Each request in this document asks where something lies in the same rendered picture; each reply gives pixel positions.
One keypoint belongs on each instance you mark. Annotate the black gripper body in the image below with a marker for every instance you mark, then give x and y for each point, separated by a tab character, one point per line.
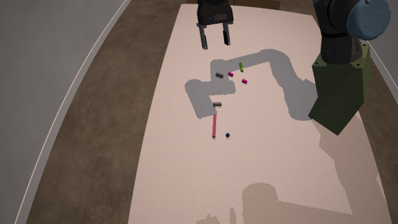
214	12

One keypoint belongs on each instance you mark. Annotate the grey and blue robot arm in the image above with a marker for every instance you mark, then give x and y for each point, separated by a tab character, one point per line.
343	22

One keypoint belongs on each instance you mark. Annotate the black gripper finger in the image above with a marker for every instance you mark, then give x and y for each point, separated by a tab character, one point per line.
226	32
203	37

